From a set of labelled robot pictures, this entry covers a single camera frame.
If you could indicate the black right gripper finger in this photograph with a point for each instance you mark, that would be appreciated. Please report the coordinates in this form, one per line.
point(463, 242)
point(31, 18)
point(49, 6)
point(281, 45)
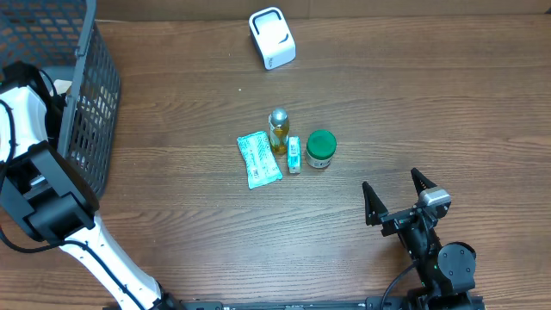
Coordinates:
point(421, 182)
point(375, 210)

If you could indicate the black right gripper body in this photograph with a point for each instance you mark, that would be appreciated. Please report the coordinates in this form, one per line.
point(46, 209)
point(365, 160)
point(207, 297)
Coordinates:
point(396, 223)

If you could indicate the small teal tissue pack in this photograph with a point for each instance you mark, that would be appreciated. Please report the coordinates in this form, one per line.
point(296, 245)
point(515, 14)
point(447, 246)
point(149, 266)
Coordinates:
point(294, 155)

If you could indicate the yellow liquid bottle silver cap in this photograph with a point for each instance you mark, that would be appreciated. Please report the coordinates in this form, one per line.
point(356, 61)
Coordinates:
point(279, 125)

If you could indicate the teal snack packet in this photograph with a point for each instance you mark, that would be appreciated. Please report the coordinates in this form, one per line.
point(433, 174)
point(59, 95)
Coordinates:
point(260, 162)

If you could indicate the beige Pantree snack pouch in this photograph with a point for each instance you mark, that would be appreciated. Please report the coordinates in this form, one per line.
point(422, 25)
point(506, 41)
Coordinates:
point(61, 86)

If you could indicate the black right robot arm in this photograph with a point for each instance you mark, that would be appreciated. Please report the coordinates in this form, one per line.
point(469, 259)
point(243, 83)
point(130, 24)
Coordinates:
point(446, 272)

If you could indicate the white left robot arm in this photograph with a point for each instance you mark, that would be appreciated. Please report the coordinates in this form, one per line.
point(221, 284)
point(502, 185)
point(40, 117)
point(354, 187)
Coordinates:
point(50, 201)

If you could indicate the white barcode scanner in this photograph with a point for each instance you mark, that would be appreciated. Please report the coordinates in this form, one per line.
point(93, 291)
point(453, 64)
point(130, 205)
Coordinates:
point(272, 37)

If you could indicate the green lid jar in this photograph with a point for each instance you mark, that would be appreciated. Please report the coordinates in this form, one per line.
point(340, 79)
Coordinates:
point(320, 149)

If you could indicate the dark grey plastic basket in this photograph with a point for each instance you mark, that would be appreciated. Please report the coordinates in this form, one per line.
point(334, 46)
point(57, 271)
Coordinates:
point(62, 38)

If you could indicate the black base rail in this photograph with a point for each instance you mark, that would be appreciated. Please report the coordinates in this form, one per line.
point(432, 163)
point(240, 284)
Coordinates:
point(327, 305)

